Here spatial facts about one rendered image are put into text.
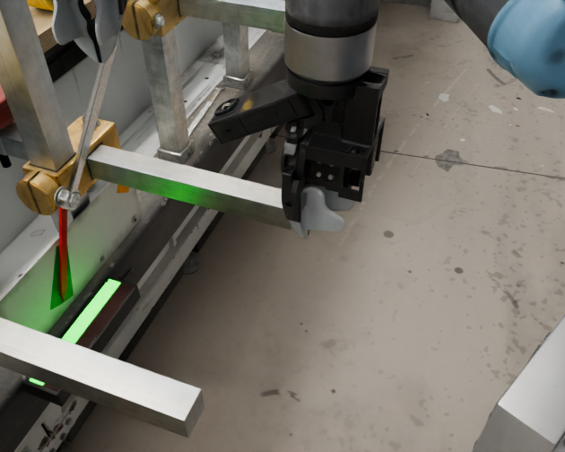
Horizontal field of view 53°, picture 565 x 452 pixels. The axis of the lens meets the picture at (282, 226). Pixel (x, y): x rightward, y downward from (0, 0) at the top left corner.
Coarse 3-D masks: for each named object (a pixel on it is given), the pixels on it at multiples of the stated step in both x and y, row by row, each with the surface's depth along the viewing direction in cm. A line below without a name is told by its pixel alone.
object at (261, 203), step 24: (0, 144) 71; (96, 168) 68; (120, 168) 66; (144, 168) 66; (168, 168) 66; (192, 168) 66; (168, 192) 66; (192, 192) 64; (216, 192) 63; (240, 192) 63; (264, 192) 63; (240, 216) 64; (264, 216) 63
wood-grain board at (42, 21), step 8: (88, 0) 90; (32, 8) 88; (88, 8) 90; (32, 16) 86; (40, 16) 86; (48, 16) 86; (40, 24) 84; (48, 24) 84; (40, 32) 82; (48, 32) 83; (40, 40) 82; (48, 40) 84; (48, 48) 84
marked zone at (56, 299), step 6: (54, 270) 67; (54, 276) 67; (54, 282) 67; (54, 288) 67; (72, 288) 71; (54, 294) 68; (66, 294) 70; (72, 294) 71; (54, 300) 68; (60, 300) 69; (54, 306) 68
